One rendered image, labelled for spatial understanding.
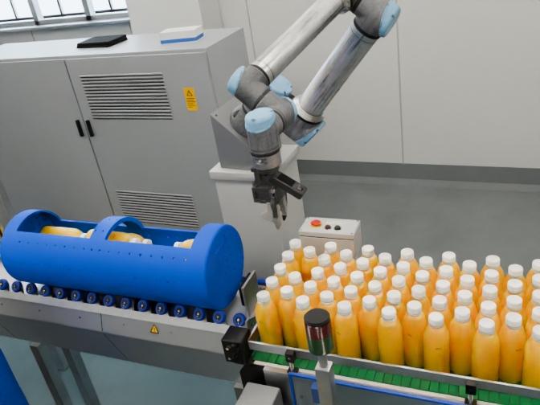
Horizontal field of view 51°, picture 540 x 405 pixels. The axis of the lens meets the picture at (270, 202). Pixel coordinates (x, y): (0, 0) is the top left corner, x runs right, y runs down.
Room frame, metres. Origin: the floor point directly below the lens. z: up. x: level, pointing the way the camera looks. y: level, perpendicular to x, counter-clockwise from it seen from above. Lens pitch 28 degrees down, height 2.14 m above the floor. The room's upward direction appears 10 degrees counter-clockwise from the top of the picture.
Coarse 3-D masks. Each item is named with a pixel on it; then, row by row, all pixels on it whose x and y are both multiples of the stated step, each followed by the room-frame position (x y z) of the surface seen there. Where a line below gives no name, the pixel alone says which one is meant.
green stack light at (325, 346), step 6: (306, 336) 1.05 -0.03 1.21; (330, 336) 1.03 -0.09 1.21; (312, 342) 1.03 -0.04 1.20; (318, 342) 1.02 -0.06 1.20; (324, 342) 1.02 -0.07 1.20; (330, 342) 1.03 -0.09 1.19; (312, 348) 1.03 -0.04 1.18; (318, 348) 1.02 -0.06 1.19; (324, 348) 1.02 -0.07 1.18; (330, 348) 1.03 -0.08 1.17; (318, 354) 1.02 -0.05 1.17; (324, 354) 1.02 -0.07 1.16
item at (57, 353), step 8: (0, 200) 2.51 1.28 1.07; (0, 208) 2.49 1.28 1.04; (0, 216) 2.48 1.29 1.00; (8, 216) 2.51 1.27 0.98; (0, 224) 2.47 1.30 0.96; (0, 232) 2.48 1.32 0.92; (0, 240) 2.49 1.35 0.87; (56, 352) 2.47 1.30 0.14; (56, 360) 2.48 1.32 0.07; (64, 360) 2.49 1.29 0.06; (64, 368) 2.47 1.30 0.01
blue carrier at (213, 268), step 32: (32, 224) 2.00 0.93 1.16; (64, 224) 2.05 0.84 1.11; (96, 224) 1.97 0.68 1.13; (128, 224) 1.88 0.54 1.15; (224, 224) 1.63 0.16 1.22; (32, 256) 1.77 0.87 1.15; (64, 256) 1.71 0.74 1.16; (96, 256) 1.66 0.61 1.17; (128, 256) 1.60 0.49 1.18; (160, 256) 1.56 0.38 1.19; (192, 256) 1.51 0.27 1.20; (224, 256) 1.58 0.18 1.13; (96, 288) 1.66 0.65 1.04; (128, 288) 1.59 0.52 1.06; (160, 288) 1.53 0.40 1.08; (192, 288) 1.47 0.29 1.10; (224, 288) 1.54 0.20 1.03
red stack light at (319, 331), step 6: (330, 318) 1.05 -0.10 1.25; (306, 324) 1.04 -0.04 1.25; (330, 324) 1.04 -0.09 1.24; (306, 330) 1.04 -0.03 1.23; (312, 330) 1.03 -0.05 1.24; (318, 330) 1.02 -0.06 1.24; (324, 330) 1.02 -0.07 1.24; (330, 330) 1.04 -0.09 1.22; (312, 336) 1.03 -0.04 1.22; (318, 336) 1.02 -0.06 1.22; (324, 336) 1.02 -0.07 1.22
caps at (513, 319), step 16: (384, 256) 1.46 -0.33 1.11; (448, 256) 1.41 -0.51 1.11; (496, 256) 1.37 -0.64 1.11; (352, 272) 1.41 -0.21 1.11; (384, 272) 1.38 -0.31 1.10; (416, 272) 1.35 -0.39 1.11; (448, 272) 1.33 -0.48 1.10; (496, 272) 1.29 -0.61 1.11; (512, 272) 1.29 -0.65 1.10; (352, 288) 1.33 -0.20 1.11; (416, 288) 1.28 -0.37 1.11; (448, 288) 1.27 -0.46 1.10; (496, 288) 1.22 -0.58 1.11; (512, 288) 1.22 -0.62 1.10; (368, 304) 1.25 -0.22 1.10; (416, 304) 1.22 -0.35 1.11; (512, 304) 1.15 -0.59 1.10; (432, 320) 1.14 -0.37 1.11; (464, 320) 1.14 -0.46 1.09; (480, 320) 1.11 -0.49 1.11; (512, 320) 1.09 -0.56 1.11
